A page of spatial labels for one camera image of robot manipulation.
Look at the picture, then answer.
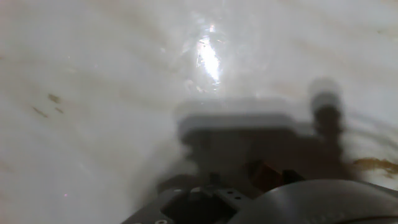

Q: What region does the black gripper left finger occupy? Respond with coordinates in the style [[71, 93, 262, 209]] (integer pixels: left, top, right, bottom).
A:
[[121, 172, 253, 224]]

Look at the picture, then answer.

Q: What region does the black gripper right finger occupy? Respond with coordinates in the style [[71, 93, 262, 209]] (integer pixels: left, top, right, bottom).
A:
[[281, 169, 306, 185]]

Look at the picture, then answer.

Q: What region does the white marble pattern board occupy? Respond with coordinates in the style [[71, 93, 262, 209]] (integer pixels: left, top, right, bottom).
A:
[[0, 0, 398, 224]]

